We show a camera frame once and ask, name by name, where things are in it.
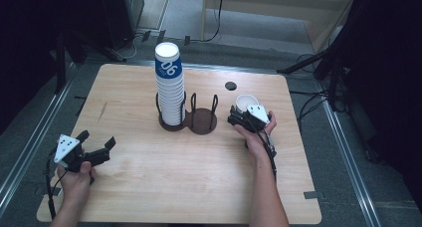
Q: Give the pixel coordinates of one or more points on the metal floor rail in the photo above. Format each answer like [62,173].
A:
[351,170]
[30,147]

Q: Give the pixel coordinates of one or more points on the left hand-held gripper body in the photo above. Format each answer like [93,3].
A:
[66,147]

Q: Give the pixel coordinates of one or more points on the person's right hand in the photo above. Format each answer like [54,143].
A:
[257,142]

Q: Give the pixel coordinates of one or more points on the dark wooden cup holder rack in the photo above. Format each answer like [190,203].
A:
[202,122]

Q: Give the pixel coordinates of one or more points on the dark cabinet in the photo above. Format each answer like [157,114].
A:
[122,14]

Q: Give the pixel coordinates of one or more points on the stack of white cups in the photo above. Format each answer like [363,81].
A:
[169,97]

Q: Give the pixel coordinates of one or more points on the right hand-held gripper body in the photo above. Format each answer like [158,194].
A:
[257,115]

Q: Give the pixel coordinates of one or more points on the black tape strip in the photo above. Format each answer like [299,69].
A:
[312,195]

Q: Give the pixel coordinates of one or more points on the black table grommet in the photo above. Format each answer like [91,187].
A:
[230,86]

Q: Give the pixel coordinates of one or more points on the person's left hand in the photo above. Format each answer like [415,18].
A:
[75,185]

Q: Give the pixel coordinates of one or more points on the white paper cup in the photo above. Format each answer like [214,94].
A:
[245,102]

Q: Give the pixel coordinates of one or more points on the black metal stand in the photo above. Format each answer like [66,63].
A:
[333,81]
[60,67]

